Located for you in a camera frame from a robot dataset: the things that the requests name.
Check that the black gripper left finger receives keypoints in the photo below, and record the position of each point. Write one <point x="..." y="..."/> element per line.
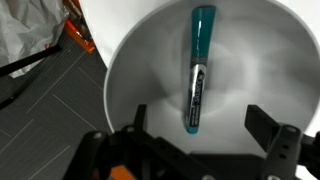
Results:
<point x="146" y="157"/>

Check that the teal marker pen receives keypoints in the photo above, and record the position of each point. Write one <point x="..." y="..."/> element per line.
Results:
<point x="202" y="21"/>

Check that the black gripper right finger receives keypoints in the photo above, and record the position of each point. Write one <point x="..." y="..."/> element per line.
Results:
<point x="286" y="146"/>

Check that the crumpled white plastic bag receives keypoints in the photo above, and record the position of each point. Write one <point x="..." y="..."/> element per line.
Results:
<point x="27" y="28"/>

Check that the white ceramic bowl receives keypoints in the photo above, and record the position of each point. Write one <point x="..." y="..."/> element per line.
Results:
<point x="261" y="53"/>

